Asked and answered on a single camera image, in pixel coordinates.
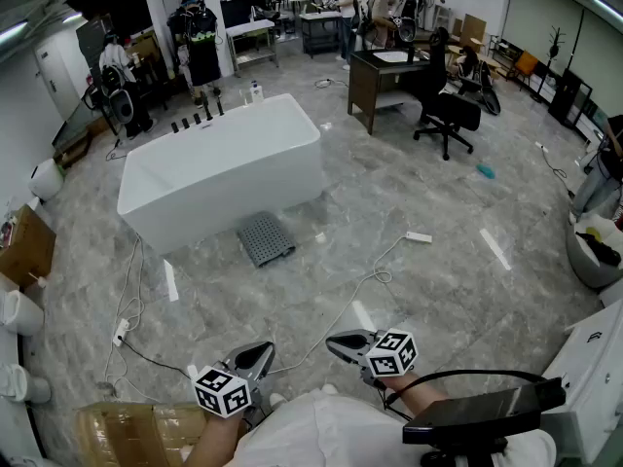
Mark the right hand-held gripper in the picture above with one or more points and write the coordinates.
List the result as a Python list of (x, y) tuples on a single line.
[(392, 354)]

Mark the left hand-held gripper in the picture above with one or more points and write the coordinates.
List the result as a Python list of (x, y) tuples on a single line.
[(221, 391)]

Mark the grey perforated floor mat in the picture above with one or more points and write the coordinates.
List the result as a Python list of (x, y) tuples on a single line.
[(265, 239)]

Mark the white bathtub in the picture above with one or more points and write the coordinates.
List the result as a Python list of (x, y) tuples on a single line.
[(219, 163)]

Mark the person's left forearm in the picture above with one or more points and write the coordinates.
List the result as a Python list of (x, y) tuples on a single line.
[(214, 436)]

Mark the person's right forearm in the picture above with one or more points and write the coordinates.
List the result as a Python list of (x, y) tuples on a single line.
[(418, 397)]

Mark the person's right white shoe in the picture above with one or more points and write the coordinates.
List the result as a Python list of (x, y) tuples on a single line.
[(330, 388)]

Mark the person's white shoe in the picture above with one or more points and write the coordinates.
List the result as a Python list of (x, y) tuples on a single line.
[(330, 388), (278, 401)]

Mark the person's left white shoe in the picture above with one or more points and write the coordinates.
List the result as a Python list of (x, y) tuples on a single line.
[(278, 401)]

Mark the person's white shirt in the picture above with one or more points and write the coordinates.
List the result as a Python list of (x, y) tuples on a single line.
[(331, 436)]

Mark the long white power strip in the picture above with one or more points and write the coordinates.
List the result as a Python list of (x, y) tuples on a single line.
[(418, 237)]

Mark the short white power strip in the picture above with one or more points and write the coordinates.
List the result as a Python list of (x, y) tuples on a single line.
[(121, 333)]

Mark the taped cardboard box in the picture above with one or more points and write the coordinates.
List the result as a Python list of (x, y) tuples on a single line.
[(136, 431)]

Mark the black flat device box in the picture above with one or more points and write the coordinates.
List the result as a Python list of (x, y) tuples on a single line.
[(487, 414)]

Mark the teal cloth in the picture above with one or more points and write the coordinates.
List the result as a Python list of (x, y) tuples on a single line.
[(486, 170)]

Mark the white cabinet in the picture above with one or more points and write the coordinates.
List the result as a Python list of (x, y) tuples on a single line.
[(589, 372)]

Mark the white ceramic toilet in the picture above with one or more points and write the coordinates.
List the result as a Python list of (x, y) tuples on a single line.
[(22, 382), (19, 312)]

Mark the black tub hand shower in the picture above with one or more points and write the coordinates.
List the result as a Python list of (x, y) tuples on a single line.
[(220, 107)]

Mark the black tub faucet spout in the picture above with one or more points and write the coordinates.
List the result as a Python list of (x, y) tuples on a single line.
[(208, 107)]

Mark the grey beanbag seat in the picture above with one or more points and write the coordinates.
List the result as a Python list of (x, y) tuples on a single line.
[(591, 261)]

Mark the open cardboard box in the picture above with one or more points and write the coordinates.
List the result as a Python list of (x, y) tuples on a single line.
[(26, 248)]

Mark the black office chair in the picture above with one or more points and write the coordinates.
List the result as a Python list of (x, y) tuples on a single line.
[(443, 100)]

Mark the white bottle blue cap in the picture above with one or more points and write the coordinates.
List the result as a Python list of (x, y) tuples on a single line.
[(256, 93)]

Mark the dark wooden desk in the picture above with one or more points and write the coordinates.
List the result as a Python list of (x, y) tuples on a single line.
[(370, 81)]

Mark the white round appliance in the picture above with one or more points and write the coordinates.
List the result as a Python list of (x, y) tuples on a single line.
[(46, 179)]

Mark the black instrument bag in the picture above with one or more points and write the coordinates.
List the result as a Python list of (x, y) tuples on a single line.
[(488, 90)]

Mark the black rack table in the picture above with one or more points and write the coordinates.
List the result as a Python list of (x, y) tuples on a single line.
[(318, 29)]

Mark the white metal table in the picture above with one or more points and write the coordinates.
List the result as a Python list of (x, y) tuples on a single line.
[(250, 27)]

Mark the black low cabinet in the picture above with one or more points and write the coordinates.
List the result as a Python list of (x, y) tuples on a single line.
[(569, 97)]

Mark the orange chair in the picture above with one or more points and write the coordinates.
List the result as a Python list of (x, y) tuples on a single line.
[(527, 63)]

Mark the brown cardboard sheets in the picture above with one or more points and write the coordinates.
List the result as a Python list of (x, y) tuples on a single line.
[(473, 29)]

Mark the white door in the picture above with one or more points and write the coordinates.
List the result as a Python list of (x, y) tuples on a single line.
[(56, 81)]

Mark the black coat rack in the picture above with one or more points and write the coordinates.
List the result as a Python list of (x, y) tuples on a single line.
[(552, 49)]

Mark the ceiling strip light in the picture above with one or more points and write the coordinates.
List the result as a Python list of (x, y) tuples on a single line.
[(73, 17), (12, 32), (607, 7)]

